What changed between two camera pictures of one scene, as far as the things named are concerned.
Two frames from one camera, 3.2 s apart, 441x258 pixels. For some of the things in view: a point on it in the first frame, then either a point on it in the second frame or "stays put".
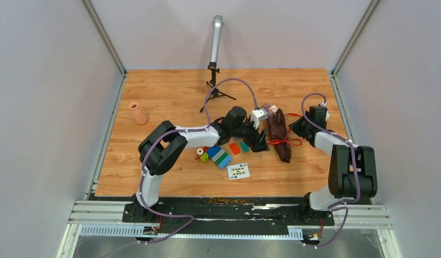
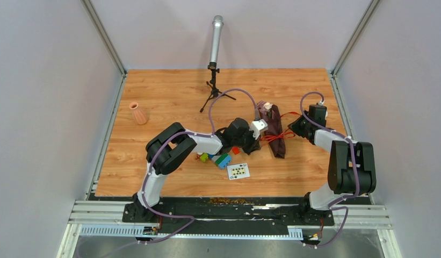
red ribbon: (296, 141) to (286, 134)
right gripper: (295, 127) stays put
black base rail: (316, 212) stays put
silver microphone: (217, 24) stays put
